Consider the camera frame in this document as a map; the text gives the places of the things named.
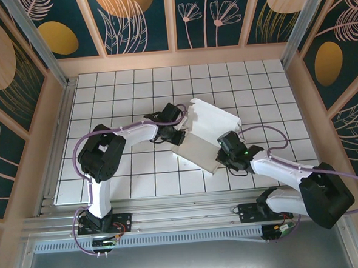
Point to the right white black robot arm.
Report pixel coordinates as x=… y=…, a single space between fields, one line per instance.
x=325 y=198

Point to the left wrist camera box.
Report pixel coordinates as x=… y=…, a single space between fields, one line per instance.
x=181 y=124

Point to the aluminium side rail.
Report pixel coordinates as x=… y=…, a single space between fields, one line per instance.
x=67 y=101

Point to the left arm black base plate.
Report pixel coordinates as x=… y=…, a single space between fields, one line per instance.
x=125 y=219

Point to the white gridded table board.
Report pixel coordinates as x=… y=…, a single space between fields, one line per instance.
x=191 y=182

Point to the green controller circuit board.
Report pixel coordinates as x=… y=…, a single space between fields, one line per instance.
x=279 y=229
x=103 y=243

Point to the white paper box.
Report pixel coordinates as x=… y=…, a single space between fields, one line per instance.
x=211 y=120

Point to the long aluminium frame rails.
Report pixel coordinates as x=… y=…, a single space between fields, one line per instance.
x=184 y=212

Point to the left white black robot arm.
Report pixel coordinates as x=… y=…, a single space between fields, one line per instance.
x=100 y=193

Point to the grey sheet metal panel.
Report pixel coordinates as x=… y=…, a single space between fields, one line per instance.
x=187 y=264

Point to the aluminium corner post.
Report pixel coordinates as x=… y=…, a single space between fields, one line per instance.
x=304 y=23
x=40 y=48

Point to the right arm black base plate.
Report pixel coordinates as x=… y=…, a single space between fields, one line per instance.
x=247 y=213

